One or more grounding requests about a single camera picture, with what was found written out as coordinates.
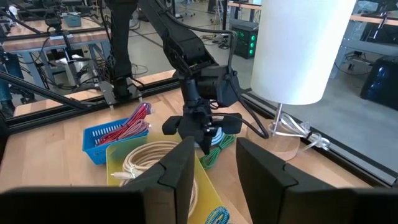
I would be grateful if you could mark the grey desk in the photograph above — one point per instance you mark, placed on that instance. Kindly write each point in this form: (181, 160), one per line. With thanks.
(367, 46)

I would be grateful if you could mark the dark glossy bag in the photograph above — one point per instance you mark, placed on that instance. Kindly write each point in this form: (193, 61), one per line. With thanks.
(382, 84)

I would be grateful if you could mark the blue plastic basket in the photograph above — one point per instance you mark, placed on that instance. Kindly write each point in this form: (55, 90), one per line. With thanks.
(93, 152)

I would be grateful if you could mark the yellow plastic tray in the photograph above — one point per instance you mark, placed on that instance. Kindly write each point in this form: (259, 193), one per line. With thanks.
(206, 193)

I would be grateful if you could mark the white shade wooden base lamp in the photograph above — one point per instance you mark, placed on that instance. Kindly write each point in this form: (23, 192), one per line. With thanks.
(295, 46)

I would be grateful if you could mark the blue grey bin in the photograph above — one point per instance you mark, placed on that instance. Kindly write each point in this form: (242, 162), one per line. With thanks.
(71, 20)

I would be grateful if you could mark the computer tower green lights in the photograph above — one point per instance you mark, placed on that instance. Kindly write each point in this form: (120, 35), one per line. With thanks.
(245, 40)

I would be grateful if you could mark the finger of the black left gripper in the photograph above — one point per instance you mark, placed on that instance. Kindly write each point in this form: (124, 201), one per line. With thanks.
(211, 143)
(204, 143)

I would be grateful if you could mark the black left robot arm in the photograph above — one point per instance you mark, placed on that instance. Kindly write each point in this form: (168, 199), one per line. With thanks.
(183, 43)

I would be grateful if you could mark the wooden workbench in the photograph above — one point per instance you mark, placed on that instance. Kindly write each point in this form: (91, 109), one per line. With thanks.
(31, 42)

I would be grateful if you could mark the black aluminium table frame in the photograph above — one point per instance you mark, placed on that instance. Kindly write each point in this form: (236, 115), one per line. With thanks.
(357, 161)

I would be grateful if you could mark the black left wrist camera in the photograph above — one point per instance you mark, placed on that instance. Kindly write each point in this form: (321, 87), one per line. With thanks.
(219, 85)

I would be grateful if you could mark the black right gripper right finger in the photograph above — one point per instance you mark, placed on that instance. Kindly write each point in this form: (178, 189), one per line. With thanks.
(273, 199)

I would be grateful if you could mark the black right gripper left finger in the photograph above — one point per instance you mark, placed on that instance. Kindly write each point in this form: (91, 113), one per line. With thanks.
(161, 196)

